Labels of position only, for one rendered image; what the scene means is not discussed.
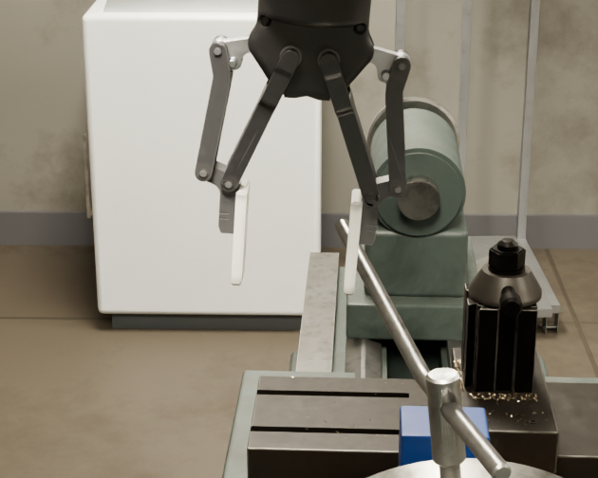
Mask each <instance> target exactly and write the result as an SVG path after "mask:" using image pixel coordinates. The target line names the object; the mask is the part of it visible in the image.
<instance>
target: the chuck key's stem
mask: <svg viewBox="0 0 598 478"><path fill-rule="evenodd" d="M425 378H426V391H427V402H428V413H429V425H430V436H431V449H432V459H433V461H434V463H436V464H437V465H439V478H461V470H460V464H461V463H463V462H464V460H465V459H466V451H465V443H464V442H463V441H462V439H461V438H460V437H459V436H458V434H457V433H456V432H455V430H454V429H453V428H452V426H451V425H450V424H449V423H448V421H447V420H446V419H445V418H444V416H443V415H442V414H441V412H440V408H441V407H442V405H444V404H445V403H447V402H450V401H455V402H456V403H457V404H458V405H459V407H460V408H461V409H462V399H461V386H460V374H459V372H457V371H456V370H454V369H451V368H437V369H434V370H432V371H430V372H429V373H428V374H427V375H426V377H425Z"/></svg>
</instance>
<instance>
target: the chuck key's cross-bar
mask: <svg viewBox="0 0 598 478"><path fill-rule="evenodd" d="M348 226H349V222H348V221H347V220H346V219H340V220H338V221H337V222H336V224H335V229H336V231H337V233H338V235H339V237H340V238H341V240H342V242H343V244H344V246H345V248H347V237H348ZM356 269H357V271H358V273H359V275H360V276H361V278H362V280H363V282H364V285H365V287H366V289H367V291H368V293H369V294H370V296H371V298H372V300H373V302H374V304H375V305H376V307H377V309H378V311H379V312H380V314H381V316H382V318H383V321H384V323H385V325H386V327H387V329H388V330H389V332H390V334H391V336H392V338H393V340H394V342H395V343H396V345H397V347H398V348H399V350H400V352H401V354H402V357H403V359H404V361H405V363H406V365H407V367H408V368H409V370H410V372H411V374H412V376H413V378H414V379H415V380H416V382H417V383H418V384H419V386H420V387H421V389H422V390H423V391H424V392H425V394H426V395H427V391H426V378H425V377H426V375H427V374H428V373H429V372H430V370H429V368H428V367H427V365H426V363H425V361H424V359H423V358H422V356H421V354H420V351H419V349H418V347H417V346H416V344H415V342H414V341H413V339H412V337H411V336H410V334H409V332H408V330H407V328H406V326H405V325H404V323H403V321H402V318H401V316H400V315H399V313H398V311H397V309H396V307H395V305H394V304H393V303H392V301H391V299H390V297H389V295H388V294H387V292H386V290H385V288H384V286H383V284H382V282H381V280H380V278H379V276H378V274H377V273H376V271H375V269H374V267H373V266H372V264H371V263H370V261H369V259H368V257H367V255H366V253H365V252H364V249H363V247H362V245H359V247H358V258H357V267H356ZM440 412H441V414H442V415H443V416H444V418H445V419H446V420H447V421H448V423H449V424H450V425H451V426H452V428H453V429H454V430H455V432H456V433H457V434H458V436H459V437H460V438H461V439H462V441H463V442H464V443H465V444H466V446H467V447H468V448H469V449H470V451H471V452H472V453H473V454H474V456H475V457H476V458H477V460H478V461H479V462H480V463H481V465H482V466H483V467H484V468H485V469H486V470H487V471H488V473H489V474H490V475H491V476H492V478H510V476H511V474H512V470H511V468H510V466H509V465H508V464H507V463H506V461H505V460H504V459H503V458H502V457H501V455H500V454H499V453H498V452H497V451H496V449H495V448H494V447H493V446H492V444H491V443H490V442H489V441H488V440H487V438H486V437H485V436H484V435H483V434H482V432H481V431H480V430H479V429H478V428H477V426H476V425H475V424H474V423H473V421H472V420H471V419H470V418H469V417H468V415H467V414H466V413H465V412H464V411H463V410H462V409H461V408H460V407H459V405H458V404H457V403H456V402H455V401H450V402H447V403H445V404H444V405H442V407H441V408H440Z"/></svg>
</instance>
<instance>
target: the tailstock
mask: <svg viewBox="0 0 598 478"><path fill-rule="evenodd" d="M403 116H404V141H405V166H406V193H405V195H404V196H402V197H394V196H393V197H389V198H386V199H385V200H383V201H382V202H381V203H380V205H379V209H378V220H377V229H376V239H375V241H374V243H373V245H372V246H370V245H362V247H363V249H364V252H365V253H366V255H367V257H368V259H369V261H370V263H371V264H372V266H373V267H374V269H375V271H376V273H377V274H378V276H379V278H380V280H381V282H382V284H383V286H384V288H385V290H386V292H387V294H388V295H389V297H390V299H391V301H392V303H393V304H394V305H395V307H396V309H397V311H398V313H399V315H400V316H401V318H402V321H403V323H404V325H405V326H406V328H407V330H408V332H409V334H410V336H411V337H412V339H413V340H462V322H463V301H464V284H468V285H469V284H470V283H471V282H472V281H473V279H474V278H475V277H476V275H477V265H476V260H475V255H474V250H473V245H472V240H471V237H470V236H468V231H467V226H466V221H465V215H464V210H463V207H464V203H465V198H466V187H465V181H464V176H463V171H462V167H461V162H460V157H459V152H458V150H459V133H458V127H457V125H456V122H455V121H454V119H453V117H452V116H451V114H450V113H449V112H448V111H447V110H446V109H445V108H444V107H443V106H441V105H440V104H439V103H437V102H435V101H432V100H429V99H426V98H422V97H406V98H403ZM367 146H368V149H369V152H370V154H371V158H372V161H373V164H374V167H375V171H376V174H377V177H380V176H384V175H388V156H387V134H386V113H385V107H384V108H383V109H381V110H380V111H379V113H378V114H377V115H376V116H375V118H374V119H373V120H372V122H371V124H370V126H369V130H368V134H367ZM346 336H347V337H348V338H350V339H378V340H393V338H392V336H391V334H390V332H389V330H388V329H387V327H386V325H385V323H384V321H383V318H382V316H381V314H380V312H379V311H378V309H377V307H376V305H375V304H374V302H373V300H372V298H371V296H370V294H369V293H368V291H367V289H366V287H365V285H364V282H363V280H362V278H361V276H360V275H359V273H358V271H357V269H356V278H355V288H354V294H352V295H346Z"/></svg>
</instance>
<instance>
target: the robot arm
mask: <svg viewBox="0 0 598 478"><path fill-rule="evenodd" d="M370 7H371V0H258V8H257V19H256V24H255V26H254V28H253V29H252V31H251V33H250V35H249V36H242V37H234V38H227V37H226V36H224V35H218V36H216V37H215V38H214V40H213V42H212V44H211V46H210V48H209V55H210V61H211V67H212V72H213V80H212V86H211V91H210V96H209V100H208V105H207V111H206V116H205V120H204V125H203V131H202V136H201V141H200V145H199V150H198V156H197V161H196V169H195V176H196V178H197V179H198V180H200V181H208V182H210V183H212V184H214V185H216V186H217V187H218V189H219V191H220V199H219V218H218V227H219V230H220V232H221V233H231V234H233V235H234V243H233V259H232V276H231V284H233V285H241V283H242V279H243V275H244V270H245V257H246V242H247V226H248V211H249V196H250V181H249V180H245V179H241V177H242V175H243V174H244V172H245V170H246V168H247V166H248V164H249V162H250V160H251V158H252V155H253V153H254V151H255V149H256V147H257V145H258V143H259V141H260V139H261V138H262V136H263V133H264V131H265V129H266V127H267V125H268V123H269V121H270V119H271V116H272V114H273V112H274V110H275V109H276V107H277V105H278V103H279V102H280V100H281V98H282V96H283V95H284V98H295V99H296V98H301V97H311V98H313V99H315V100H318V101H329V99H331V102H332V105H333V108H334V111H335V114H336V116H337V118H338V121H339V123H340V127H341V130H342V133H343V136H344V139H345V143H346V148H347V150H348V153H349V157H350V160H351V163H352V166H353V169H354V173H355V175H356V178H357V181H358V184H359V188H360V190H359V189H354V191H352V195H351V205H350V216H349V226H348V237H347V248H346V268H345V279H344V293H345V295H352V294H354V288H355V278H356V267H357V258H358V247H359V245H370V246H372V245H373V243H374V241H375V239H376V229H377V220H378V209H379V205H380V203H381V202H382V201H383V200H385V199H386V198H389V197H393V196H394V197H402V196H404V195H405V193H406V166H405V141H404V116H403V93H402V92H403V90H404V87H405V84H406V81H407V78H408V75H409V72H410V69H411V62H410V56H409V53H408V52H407V51H406V50H404V49H400V50H397V51H396V52H395V51H392V50H388V49H385V48H382V47H378V46H374V43H373V40H372V38H371V36H370V33H369V17H370ZM247 53H251V54H252V55H253V57H254V58H255V60H256V61H257V63H258V65H259V66H260V68H261V69H262V71H263V72H264V74H265V76H266V77H267V79H268V80H267V82H266V84H265V86H264V89H263V91H262V93H261V95H260V97H259V100H258V102H257V104H256V106H255V107H254V109H253V111H252V114H251V116H250V118H249V120H248V122H247V124H246V126H245V128H244V131H243V133H242V135H241V137H240V139H239V141H238V142H237V144H236V146H235V148H234V151H233V153H232V155H231V157H230V160H229V162H228V164H227V165H225V164H223V163H221V162H218V161H216V158H217V153H218V148H219V143H220V139H221V134H222V129H223V124H224V119H225V115H226V109H227V104H228V99H229V95H230V90H231V85H232V80H233V74H234V70H237V69H238V68H239V67H240V66H241V65H242V62H243V57H244V55H245V54H247ZM369 63H373V64H374V65H375V66H376V67H377V76H378V79H379V80H380V81H381V82H383V83H385V113H386V134H387V156H388V175H384V176H380V177H377V174H376V171H375V167H374V164H373V161H372V158H371V154H370V152H369V149H368V146H367V142H366V139H365V136H364V130H363V127H362V125H361V122H360V118H359V115H358V112H357V109H356V105H355V102H354V98H353V94H352V91H351V88H350V84H351V83H352V82H353V81H354V80H355V79H356V77H357V76H358V75H359V74H360V73H361V72H362V71H363V69H364V68H365V67H366V66H367V65H368V64H369ZM240 179H241V181H240Z"/></svg>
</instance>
